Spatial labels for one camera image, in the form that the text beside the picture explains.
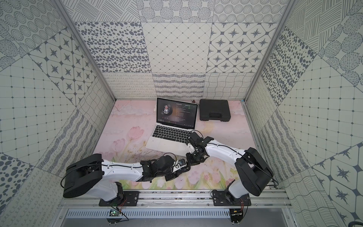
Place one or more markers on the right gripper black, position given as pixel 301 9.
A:
pixel 190 161

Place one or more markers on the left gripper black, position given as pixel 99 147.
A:
pixel 176 170

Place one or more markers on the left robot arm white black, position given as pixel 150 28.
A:
pixel 100 178

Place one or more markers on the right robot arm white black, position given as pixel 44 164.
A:
pixel 253 171

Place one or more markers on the silver laptop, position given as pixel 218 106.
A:
pixel 175 120

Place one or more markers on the black plastic tool case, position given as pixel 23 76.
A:
pixel 214 110

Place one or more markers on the floral pink table mat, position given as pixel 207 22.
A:
pixel 130 124

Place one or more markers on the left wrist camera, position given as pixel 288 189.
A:
pixel 181 163

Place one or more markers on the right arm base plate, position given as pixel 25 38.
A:
pixel 224 198

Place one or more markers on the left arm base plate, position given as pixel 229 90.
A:
pixel 128 199

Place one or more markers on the aluminium mounting rail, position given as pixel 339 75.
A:
pixel 149 199

